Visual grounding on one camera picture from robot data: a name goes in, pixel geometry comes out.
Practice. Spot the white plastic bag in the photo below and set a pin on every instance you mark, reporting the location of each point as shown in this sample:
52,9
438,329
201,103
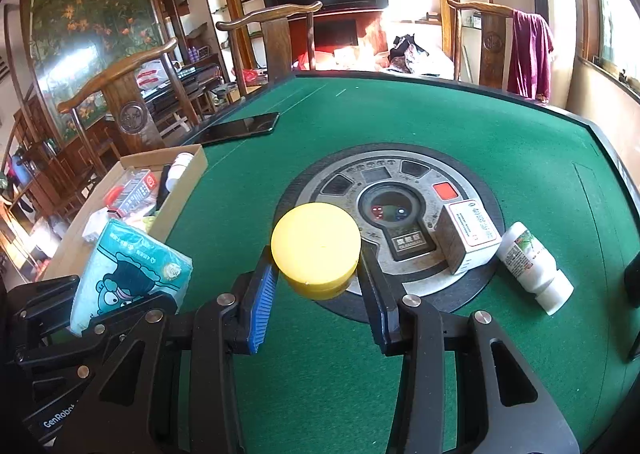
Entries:
152,72

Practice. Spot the round table control panel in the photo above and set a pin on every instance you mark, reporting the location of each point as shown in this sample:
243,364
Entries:
410,214

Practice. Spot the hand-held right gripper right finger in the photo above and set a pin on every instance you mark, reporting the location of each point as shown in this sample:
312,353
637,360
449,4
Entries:
375,304

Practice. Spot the wooden chair with plain back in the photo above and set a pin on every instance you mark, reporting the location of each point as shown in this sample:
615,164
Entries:
277,43

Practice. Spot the cream medicine box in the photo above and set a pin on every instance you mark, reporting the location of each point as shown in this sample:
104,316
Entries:
472,234

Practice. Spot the cardboard box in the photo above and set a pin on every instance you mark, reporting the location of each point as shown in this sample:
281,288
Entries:
182,191

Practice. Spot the framed flower painting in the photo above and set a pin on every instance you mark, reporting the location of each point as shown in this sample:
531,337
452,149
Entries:
95,33

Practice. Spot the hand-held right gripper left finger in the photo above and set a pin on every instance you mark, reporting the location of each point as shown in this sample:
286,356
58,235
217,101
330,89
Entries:
262,304

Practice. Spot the maroon cloth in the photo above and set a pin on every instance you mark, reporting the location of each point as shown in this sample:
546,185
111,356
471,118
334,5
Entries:
530,53

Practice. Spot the red plastic bag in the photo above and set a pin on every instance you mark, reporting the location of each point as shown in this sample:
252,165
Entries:
250,75

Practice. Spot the wooden chair with round medallion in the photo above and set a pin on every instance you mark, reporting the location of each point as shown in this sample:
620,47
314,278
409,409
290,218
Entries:
132,116

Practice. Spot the dark wooden side table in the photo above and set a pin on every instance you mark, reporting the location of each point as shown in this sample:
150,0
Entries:
185,83

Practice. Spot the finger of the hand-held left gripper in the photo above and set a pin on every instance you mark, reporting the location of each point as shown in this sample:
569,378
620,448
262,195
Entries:
45,299
125,319

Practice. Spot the dark clothes pile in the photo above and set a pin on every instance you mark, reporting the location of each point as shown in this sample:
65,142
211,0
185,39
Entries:
407,56

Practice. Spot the black smartphone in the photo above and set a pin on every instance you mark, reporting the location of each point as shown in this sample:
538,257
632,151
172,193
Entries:
240,128

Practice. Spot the yellow plastic case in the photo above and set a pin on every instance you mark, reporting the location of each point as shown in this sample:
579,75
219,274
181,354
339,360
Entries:
315,244

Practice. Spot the small white box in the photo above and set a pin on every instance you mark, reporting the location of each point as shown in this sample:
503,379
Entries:
96,225

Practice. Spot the plain white bottle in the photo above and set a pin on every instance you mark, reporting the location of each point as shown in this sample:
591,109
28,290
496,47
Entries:
179,168

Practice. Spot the white bottle with label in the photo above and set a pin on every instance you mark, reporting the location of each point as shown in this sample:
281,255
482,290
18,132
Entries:
530,264

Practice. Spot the wooden chair with draped cloth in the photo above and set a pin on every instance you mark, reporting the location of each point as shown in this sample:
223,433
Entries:
492,43

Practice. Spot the teal tissue pack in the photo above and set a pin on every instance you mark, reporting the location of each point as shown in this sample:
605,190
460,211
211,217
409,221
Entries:
130,264

